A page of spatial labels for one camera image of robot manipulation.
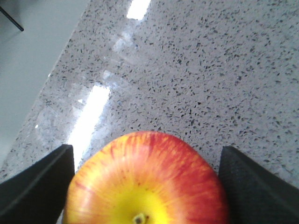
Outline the black stand leg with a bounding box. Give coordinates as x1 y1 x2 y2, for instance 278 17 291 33
0 7 24 32

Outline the grey speckled kitchen counter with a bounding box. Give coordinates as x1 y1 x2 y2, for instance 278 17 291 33
0 0 299 186

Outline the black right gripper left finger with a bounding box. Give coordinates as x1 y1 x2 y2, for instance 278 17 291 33
0 145 75 224

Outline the red yellow apple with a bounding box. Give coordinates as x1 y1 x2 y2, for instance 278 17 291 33
63 131 230 224

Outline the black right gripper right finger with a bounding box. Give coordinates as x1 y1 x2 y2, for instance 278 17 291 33
219 147 299 224

